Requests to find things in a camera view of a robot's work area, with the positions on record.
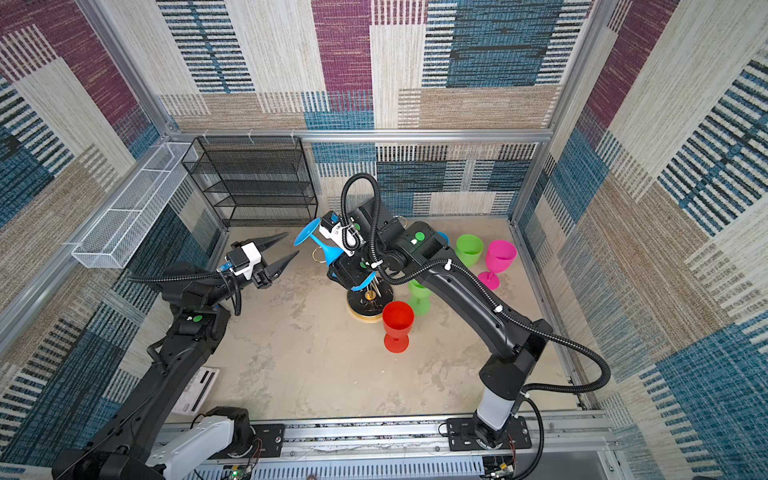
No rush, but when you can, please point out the red wine glass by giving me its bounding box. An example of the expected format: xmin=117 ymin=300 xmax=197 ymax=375
xmin=382 ymin=301 xmax=415 ymax=354

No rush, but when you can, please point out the green wine glass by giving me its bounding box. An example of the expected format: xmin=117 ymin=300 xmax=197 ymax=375
xmin=454 ymin=234 xmax=485 ymax=267
xmin=408 ymin=280 xmax=432 ymax=316

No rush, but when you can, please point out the pink wine glass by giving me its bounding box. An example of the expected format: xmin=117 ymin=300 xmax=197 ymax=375
xmin=478 ymin=240 xmax=518 ymax=290

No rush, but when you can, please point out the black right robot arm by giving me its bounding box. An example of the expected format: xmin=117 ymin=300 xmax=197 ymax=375
xmin=325 ymin=173 xmax=611 ymax=449

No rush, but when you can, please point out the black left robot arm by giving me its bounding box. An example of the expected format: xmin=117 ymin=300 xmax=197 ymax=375
xmin=52 ymin=233 xmax=295 ymax=479

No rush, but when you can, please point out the gold wine glass rack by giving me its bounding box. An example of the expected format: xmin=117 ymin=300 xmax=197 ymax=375
xmin=312 ymin=243 xmax=395 ymax=323

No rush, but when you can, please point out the black mesh shelf rack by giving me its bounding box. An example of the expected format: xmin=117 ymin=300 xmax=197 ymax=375
xmin=181 ymin=136 xmax=318 ymax=227

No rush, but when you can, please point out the pink white calculator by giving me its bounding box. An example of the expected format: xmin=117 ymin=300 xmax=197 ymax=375
xmin=172 ymin=367 xmax=220 ymax=416

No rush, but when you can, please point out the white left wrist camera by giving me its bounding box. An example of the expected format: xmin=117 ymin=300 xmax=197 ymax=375
xmin=218 ymin=240 xmax=262 ymax=281

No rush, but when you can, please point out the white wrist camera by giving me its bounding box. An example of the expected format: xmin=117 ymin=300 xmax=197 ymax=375
xmin=318 ymin=211 xmax=361 ymax=257
xmin=218 ymin=240 xmax=262 ymax=281

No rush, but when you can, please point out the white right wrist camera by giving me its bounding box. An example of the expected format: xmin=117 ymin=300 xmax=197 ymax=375
xmin=318 ymin=211 xmax=361 ymax=257

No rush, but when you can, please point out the white wire mesh basket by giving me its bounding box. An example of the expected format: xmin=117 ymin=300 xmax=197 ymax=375
xmin=72 ymin=142 xmax=190 ymax=269

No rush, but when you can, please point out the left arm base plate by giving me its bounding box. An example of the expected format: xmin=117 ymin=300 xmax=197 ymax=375
xmin=243 ymin=423 xmax=286 ymax=463

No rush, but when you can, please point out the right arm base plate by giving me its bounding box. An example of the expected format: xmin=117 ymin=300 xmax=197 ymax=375
xmin=444 ymin=416 xmax=532 ymax=451

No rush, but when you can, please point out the aluminium front rail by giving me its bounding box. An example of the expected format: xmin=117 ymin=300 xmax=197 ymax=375
xmin=101 ymin=413 xmax=619 ymax=480

